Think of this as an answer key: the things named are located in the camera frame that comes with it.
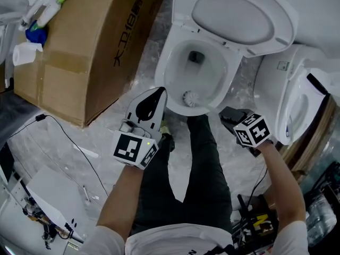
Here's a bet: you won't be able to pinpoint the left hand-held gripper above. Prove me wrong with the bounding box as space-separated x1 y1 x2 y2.
112 86 168 171

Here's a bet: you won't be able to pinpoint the large cardboard box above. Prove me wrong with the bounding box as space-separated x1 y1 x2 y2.
13 0 167 129

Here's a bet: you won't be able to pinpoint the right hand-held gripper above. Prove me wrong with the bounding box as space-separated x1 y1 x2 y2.
219 106 274 157

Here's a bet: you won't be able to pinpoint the white angled panel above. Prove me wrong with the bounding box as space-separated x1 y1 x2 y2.
25 165 88 243

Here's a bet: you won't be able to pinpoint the white toilet paper roll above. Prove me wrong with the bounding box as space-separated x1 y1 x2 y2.
12 41 43 66

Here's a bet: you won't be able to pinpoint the person's white shirt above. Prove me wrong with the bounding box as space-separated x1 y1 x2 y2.
92 220 310 255

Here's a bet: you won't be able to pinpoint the person's dark trousers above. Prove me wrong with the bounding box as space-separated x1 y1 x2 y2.
132 114 234 235

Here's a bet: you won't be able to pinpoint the person's left forearm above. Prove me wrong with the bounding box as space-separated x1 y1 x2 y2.
97 165 146 243

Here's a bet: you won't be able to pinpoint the person's left black shoe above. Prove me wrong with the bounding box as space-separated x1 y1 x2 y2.
160 133 176 154

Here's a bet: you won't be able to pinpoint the white smart toilet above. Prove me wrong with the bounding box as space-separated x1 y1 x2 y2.
253 44 332 146

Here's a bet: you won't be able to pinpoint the white toilet with tank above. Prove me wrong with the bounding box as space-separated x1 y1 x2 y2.
154 0 300 116

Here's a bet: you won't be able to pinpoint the plastic wrapped bottle pack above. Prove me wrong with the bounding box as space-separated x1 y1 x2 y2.
305 189 338 247

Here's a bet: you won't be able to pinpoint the white flat strip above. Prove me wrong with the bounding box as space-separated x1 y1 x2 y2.
73 143 99 159

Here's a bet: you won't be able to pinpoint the person's right forearm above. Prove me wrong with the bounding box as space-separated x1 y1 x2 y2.
256 142 306 231

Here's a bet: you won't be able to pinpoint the blue cloth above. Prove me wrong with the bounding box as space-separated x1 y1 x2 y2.
25 20 49 46

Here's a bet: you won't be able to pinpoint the white toilet brush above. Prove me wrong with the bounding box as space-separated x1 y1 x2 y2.
182 90 223 115

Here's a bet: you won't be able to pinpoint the wooden pallet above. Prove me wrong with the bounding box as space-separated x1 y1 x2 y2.
276 94 340 182

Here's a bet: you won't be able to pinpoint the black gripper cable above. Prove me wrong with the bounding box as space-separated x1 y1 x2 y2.
245 165 269 207

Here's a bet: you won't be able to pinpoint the grey metal platform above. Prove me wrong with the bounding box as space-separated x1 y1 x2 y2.
300 131 340 193

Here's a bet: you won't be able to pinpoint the black yellow device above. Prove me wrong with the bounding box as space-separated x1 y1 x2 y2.
232 194 279 255

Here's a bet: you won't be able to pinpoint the white bottle green cap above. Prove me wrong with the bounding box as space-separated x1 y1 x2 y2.
37 0 67 28

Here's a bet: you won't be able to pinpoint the black floor cable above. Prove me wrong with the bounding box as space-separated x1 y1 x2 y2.
7 114 109 198

